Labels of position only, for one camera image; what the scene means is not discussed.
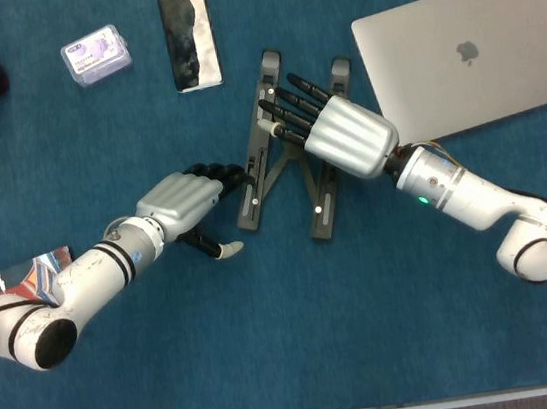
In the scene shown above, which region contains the clear plastic box purple label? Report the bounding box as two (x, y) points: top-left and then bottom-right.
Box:
(57, 22), (136, 91)

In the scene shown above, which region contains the red blue illustrated book box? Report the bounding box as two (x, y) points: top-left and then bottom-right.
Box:
(0, 244), (79, 315)

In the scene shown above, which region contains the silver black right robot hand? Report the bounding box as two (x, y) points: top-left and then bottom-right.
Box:
(252, 60), (406, 194)

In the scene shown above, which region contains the teal table cloth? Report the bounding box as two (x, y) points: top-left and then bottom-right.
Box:
(0, 0), (547, 409)

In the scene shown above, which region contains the silver apple laptop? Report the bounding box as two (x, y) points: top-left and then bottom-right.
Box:
(346, 0), (547, 151)

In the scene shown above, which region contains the black folding laptop stand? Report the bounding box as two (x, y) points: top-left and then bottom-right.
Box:
(214, 38), (374, 254)

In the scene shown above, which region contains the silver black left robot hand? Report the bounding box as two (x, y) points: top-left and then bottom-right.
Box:
(128, 155), (265, 272)

